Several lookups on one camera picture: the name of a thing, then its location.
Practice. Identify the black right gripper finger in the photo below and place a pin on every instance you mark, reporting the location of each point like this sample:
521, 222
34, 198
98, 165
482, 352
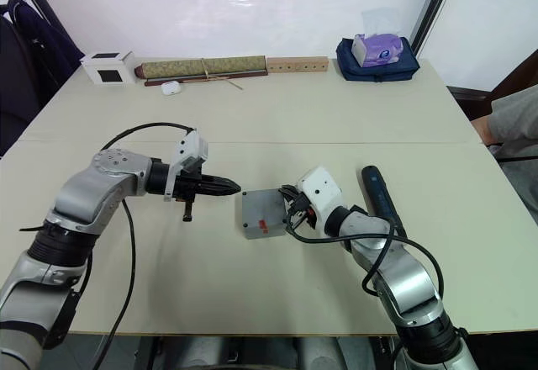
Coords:
290, 191
293, 218

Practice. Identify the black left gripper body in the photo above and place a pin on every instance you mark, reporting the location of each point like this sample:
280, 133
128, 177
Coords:
187, 186

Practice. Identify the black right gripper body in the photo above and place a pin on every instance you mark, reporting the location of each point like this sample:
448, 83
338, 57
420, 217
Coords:
306, 212

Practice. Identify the grey plastic box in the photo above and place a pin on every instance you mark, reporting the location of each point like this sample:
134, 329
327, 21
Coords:
260, 210

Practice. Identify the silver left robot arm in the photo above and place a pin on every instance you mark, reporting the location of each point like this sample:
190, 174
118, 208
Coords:
84, 193

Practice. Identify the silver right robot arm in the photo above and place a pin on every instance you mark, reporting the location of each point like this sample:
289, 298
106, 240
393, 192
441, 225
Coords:
403, 277

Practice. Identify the dark blue electric screwdriver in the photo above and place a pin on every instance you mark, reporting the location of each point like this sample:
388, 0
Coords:
378, 193

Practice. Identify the person's bare hand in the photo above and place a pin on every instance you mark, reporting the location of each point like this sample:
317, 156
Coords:
483, 130

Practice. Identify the white earbuds case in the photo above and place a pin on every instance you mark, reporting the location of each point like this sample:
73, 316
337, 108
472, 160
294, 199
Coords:
171, 88

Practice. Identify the dark brown wooden rod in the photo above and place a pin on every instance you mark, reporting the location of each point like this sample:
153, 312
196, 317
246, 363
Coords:
168, 80

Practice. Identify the rolled green bamboo mat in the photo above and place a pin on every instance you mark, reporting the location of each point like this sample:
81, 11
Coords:
189, 66

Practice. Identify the wooden block with holes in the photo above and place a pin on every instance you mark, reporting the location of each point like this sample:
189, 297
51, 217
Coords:
296, 65

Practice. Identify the white cube with black squares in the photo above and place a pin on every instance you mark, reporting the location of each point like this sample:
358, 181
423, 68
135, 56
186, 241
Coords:
107, 67

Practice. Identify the navy fabric pouch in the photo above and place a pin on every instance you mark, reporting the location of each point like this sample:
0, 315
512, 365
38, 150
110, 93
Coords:
378, 71

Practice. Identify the purple tissue pack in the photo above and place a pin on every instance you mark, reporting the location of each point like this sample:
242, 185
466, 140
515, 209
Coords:
378, 50

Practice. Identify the black office chair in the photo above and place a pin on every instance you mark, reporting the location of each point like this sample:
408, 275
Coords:
14, 92

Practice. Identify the dark brown wooden chair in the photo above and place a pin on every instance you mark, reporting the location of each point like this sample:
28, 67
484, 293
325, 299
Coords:
466, 96

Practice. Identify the dark navy jacket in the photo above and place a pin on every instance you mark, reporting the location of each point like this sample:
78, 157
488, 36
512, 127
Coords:
46, 42

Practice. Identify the person in grey clothing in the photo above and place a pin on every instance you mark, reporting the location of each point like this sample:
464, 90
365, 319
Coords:
517, 126

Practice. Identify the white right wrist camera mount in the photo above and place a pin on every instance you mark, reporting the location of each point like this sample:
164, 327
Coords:
323, 193

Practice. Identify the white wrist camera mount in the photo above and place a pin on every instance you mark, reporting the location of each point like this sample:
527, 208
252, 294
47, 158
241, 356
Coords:
323, 193
191, 145

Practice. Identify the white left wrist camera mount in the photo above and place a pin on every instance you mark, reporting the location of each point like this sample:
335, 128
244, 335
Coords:
191, 145

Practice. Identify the dark window frame bar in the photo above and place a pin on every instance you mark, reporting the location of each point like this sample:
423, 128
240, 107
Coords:
50, 6
435, 4

